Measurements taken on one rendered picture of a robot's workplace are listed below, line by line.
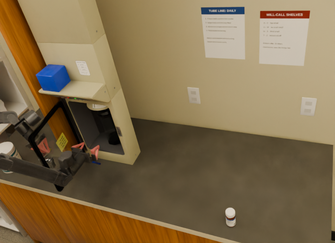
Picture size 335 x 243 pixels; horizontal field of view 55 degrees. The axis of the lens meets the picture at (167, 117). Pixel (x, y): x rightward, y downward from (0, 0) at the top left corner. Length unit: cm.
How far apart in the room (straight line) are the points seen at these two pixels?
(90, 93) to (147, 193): 61
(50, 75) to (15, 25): 27
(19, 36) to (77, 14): 36
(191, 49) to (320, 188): 95
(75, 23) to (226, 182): 105
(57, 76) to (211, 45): 78
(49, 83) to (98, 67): 25
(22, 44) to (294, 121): 145
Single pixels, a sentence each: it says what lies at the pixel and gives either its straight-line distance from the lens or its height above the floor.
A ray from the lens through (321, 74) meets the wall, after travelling 174.
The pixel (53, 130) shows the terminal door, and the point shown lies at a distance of 175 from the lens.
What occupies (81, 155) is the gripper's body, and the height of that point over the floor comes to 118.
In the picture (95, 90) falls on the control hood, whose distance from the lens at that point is 152.
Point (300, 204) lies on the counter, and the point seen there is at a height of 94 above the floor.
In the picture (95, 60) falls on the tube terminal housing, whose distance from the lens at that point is 151.
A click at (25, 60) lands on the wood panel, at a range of 170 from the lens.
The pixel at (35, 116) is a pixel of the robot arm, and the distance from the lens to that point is 174.
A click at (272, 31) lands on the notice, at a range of 164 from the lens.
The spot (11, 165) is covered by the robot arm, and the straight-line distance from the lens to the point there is 141.
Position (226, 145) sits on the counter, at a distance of 192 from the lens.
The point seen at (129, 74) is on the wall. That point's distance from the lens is 205.
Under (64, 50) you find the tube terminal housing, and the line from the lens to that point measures 159.
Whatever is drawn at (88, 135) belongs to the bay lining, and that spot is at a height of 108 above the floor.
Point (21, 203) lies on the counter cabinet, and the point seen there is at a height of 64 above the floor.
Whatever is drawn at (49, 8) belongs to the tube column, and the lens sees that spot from 152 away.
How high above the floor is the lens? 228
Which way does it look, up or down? 38 degrees down
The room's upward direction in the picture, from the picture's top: 12 degrees counter-clockwise
